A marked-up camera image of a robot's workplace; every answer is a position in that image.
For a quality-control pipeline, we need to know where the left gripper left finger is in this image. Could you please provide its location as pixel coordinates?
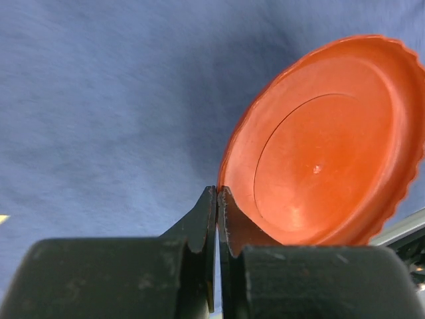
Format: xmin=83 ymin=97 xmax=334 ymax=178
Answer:
xmin=1 ymin=186 xmax=216 ymax=319

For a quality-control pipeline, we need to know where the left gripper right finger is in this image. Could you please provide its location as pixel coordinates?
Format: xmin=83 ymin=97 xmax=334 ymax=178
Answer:
xmin=217 ymin=188 xmax=424 ymax=319

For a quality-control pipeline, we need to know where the red round plate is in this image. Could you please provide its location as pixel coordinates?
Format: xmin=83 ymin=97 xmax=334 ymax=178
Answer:
xmin=217 ymin=35 xmax=424 ymax=245

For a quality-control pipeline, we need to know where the blue embroidered cloth placemat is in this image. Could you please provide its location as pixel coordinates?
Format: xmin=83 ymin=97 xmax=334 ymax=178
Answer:
xmin=1 ymin=1 xmax=424 ymax=296

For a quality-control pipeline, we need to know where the aluminium mounting rail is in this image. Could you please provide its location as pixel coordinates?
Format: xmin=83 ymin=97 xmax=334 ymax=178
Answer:
xmin=369 ymin=209 xmax=424 ymax=246

